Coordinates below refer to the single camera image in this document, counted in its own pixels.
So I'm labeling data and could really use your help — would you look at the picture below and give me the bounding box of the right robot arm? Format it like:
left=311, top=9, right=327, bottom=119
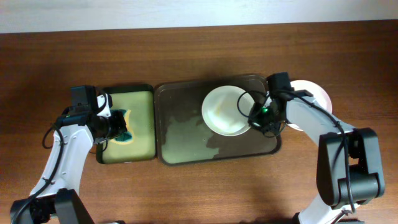
left=248, top=90, right=386, bottom=223

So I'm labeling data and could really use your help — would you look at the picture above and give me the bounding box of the brown plastic serving tray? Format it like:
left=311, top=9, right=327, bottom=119
left=154, top=74, right=282, bottom=166

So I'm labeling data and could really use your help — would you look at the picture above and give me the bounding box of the large yellow foam pad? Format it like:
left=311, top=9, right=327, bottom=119
left=101, top=90, right=156, bottom=163

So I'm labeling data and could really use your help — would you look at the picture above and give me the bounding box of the white plate top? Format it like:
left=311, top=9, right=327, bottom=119
left=287, top=80, right=332, bottom=131

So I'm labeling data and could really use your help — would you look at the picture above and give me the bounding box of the small dark green tray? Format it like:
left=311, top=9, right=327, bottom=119
left=95, top=83, right=157, bottom=165

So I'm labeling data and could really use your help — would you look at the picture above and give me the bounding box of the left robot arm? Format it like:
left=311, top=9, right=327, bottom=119
left=10, top=110, right=127, bottom=223

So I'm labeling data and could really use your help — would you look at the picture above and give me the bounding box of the white plate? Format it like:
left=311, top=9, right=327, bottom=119
left=201, top=85, right=254, bottom=137
left=287, top=80, right=332, bottom=131

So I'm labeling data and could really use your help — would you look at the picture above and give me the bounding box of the green and yellow sponge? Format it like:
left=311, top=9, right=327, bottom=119
left=111, top=110, right=134, bottom=145

